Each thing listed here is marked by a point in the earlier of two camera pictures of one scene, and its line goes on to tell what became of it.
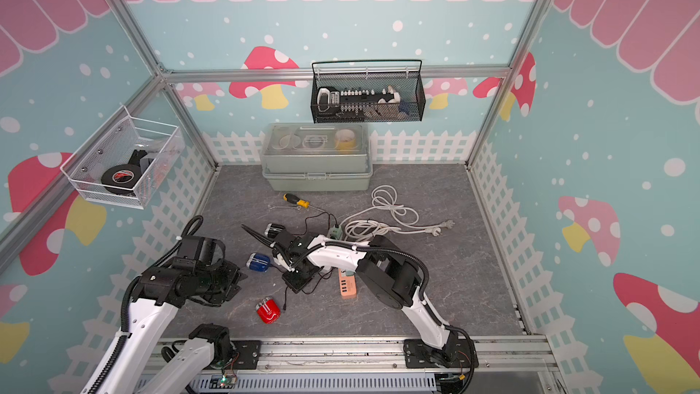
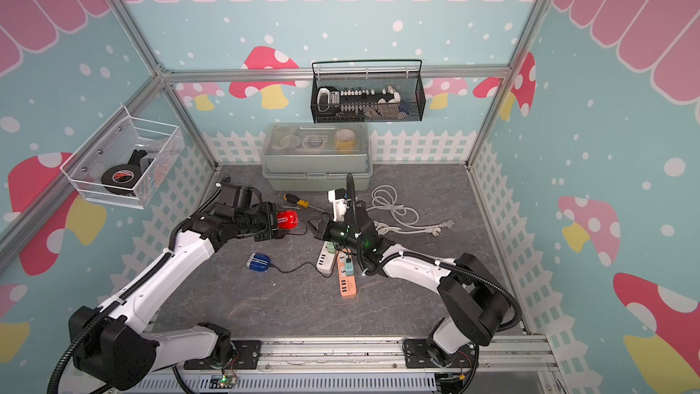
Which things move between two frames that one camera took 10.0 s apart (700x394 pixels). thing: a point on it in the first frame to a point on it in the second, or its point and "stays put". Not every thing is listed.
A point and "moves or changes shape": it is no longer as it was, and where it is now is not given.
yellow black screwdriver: (296, 201) stays put
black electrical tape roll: (121, 175) stays put
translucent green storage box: (316, 157) stays put
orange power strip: (348, 289) stays put
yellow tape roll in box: (344, 139) stays put
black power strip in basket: (333, 102) stays put
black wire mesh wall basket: (367, 98) stays put
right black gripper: (294, 286) to (327, 222)
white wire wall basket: (126, 161) stays put
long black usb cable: (314, 289) moves or changes shape
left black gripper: (234, 274) to (270, 209)
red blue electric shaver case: (268, 310) to (287, 220)
